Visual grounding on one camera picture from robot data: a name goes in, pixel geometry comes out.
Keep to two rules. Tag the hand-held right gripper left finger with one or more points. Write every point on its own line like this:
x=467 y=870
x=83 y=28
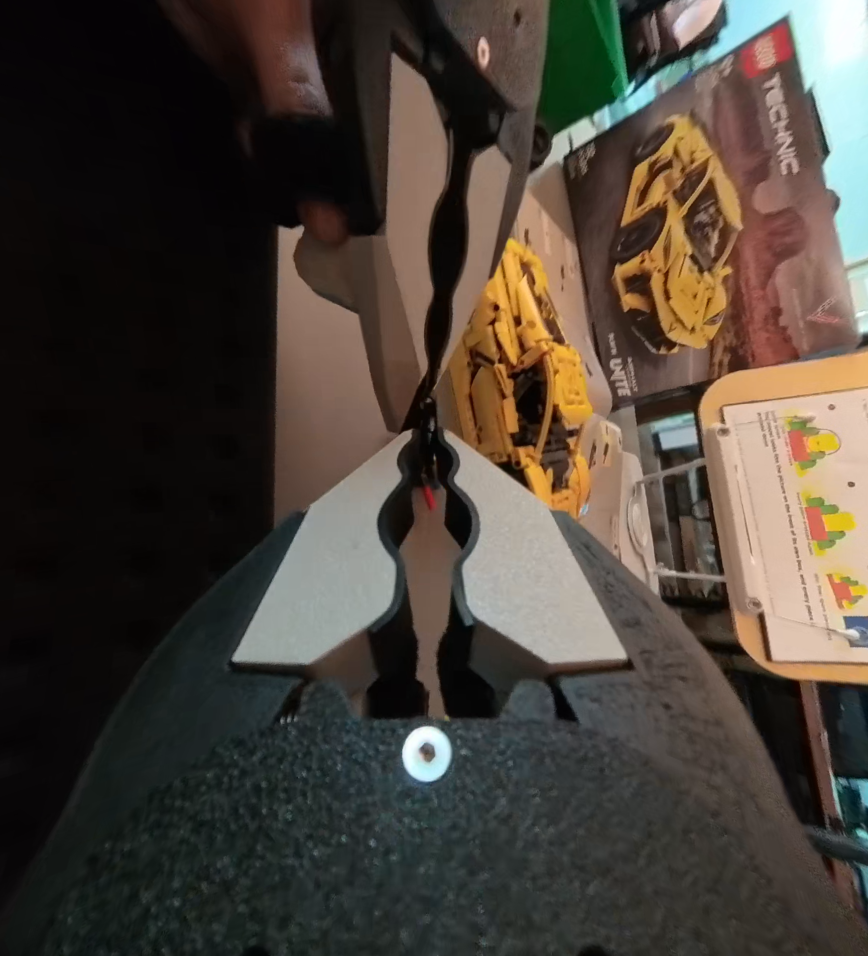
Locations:
x=314 y=582

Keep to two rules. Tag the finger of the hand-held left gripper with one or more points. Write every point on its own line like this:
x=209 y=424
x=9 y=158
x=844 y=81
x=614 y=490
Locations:
x=490 y=224
x=411 y=187

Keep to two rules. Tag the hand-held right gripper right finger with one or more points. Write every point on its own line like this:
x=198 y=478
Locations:
x=538 y=590

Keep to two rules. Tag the black toy connector piece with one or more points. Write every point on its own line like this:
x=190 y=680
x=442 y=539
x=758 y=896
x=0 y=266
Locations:
x=428 y=426

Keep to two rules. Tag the person's left hand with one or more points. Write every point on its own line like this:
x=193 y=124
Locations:
x=254 y=52

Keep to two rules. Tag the open instruction booklet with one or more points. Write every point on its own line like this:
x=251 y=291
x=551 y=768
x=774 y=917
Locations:
x=553 y=202

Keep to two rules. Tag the green plastic bin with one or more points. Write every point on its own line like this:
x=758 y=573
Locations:
x=579 y=60

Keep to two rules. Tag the red black toy axle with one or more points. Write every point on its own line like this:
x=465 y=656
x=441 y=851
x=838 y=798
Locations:
x=428 y=497

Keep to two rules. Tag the yellow toy brick car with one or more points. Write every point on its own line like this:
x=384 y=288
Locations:
x=516 y=373

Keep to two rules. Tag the black printed toy box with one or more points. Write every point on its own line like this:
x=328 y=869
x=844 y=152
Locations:
x=703 y=224

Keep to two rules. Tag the wooden board document stand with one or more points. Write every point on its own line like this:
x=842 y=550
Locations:
x=815 y=523

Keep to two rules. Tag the person's black trouser leg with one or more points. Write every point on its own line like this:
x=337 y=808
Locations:
x=105 y=373

